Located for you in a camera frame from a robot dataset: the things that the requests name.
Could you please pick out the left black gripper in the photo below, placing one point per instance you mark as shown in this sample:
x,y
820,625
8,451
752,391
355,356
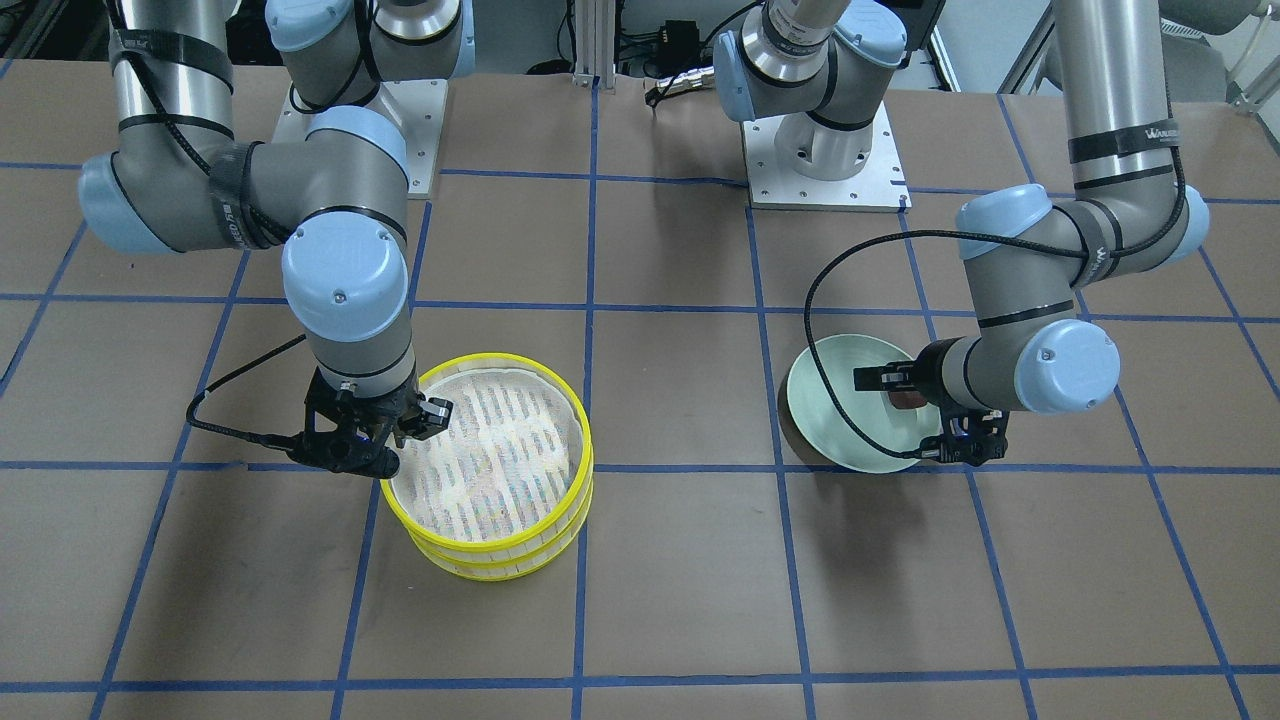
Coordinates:
x,y
928,372

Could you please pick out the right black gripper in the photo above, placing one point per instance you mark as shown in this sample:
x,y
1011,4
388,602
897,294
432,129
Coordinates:
x,y
432,414

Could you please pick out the yellow steamer layer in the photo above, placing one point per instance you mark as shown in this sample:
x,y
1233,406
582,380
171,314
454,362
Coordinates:
x,y
474,361
520,559

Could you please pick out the brown steamed bun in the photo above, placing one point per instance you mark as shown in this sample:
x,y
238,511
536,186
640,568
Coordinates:
x,y
907,400

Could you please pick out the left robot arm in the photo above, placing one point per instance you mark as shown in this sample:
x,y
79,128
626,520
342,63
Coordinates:
x,y
823,67

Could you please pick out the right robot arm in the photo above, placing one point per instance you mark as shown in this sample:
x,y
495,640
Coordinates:
x,y
334,201

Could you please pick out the white steamer cloth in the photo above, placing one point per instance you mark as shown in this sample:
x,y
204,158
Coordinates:
x,y
508,459

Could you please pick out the pale green plate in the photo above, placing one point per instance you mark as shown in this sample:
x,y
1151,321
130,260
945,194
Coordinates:
x,y
818,421

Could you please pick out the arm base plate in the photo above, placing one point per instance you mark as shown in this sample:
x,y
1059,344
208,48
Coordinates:
x,y
880,170
417,106

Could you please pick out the aluminium frame post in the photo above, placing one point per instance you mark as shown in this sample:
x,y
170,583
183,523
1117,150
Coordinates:
x,y
594,34

